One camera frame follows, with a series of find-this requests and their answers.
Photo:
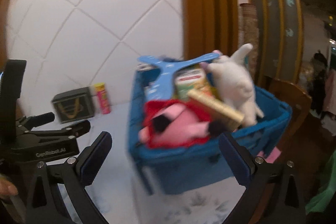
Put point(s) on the wooden wall column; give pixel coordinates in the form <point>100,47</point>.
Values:
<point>207,3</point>
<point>4,29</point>

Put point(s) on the rolled patterned mat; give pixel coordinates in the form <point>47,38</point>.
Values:
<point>249,37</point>

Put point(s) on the person's left hand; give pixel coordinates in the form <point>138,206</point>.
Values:
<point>5,188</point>

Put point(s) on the white unicorn plush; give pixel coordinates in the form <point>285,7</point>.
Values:
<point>236,87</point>

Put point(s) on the wooden chair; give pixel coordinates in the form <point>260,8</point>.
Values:
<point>294,100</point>

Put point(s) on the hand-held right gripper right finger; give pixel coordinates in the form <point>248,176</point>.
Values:
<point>235,158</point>

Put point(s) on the person's green clothing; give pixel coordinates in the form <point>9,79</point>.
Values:
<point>324,192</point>

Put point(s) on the wooden partition screen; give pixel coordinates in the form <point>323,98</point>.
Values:
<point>275,16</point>

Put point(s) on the blue plastic crate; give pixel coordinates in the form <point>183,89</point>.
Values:
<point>197,171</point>

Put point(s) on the black gift box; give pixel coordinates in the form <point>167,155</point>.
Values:
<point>73,106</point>

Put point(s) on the pink cloth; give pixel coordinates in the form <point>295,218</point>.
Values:
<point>273,155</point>

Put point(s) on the floral blue tablecloth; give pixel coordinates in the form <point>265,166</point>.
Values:
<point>118,134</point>

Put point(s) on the dark cloth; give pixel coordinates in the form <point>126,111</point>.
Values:
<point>319,82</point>

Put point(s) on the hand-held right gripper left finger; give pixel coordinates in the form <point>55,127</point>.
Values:
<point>95,158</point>

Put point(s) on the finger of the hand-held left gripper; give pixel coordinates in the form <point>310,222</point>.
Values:
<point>39,118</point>
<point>68,129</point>

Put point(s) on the pink pig plush red dress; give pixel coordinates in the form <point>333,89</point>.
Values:
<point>181,121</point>

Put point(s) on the pink yellow tube can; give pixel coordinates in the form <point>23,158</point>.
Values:
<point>103,98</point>

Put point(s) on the blue boomerang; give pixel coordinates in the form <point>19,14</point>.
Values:
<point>164,71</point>

